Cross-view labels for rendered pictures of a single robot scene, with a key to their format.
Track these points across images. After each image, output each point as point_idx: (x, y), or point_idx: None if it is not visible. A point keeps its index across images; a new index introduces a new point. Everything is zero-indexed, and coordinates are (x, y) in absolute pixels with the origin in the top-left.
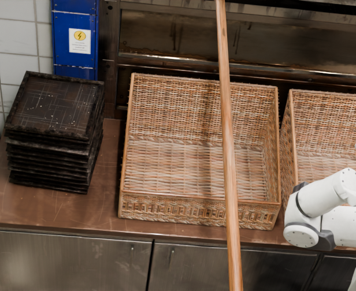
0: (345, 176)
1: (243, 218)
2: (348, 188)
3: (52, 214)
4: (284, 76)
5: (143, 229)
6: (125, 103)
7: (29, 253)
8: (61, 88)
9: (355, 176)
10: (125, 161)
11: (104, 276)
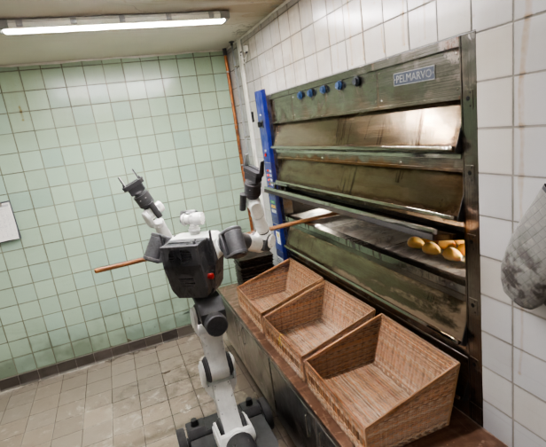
0: (158, 219)
1: (257, 320)
2: (154, 222)
3: (230, 295)
4: (328, 273)
5: (237, 310)
6: (292, 276)
7: (226, 314)
8: (262, 252)
9: (161, 221)
10: (250, 280)
11: (237, 340)
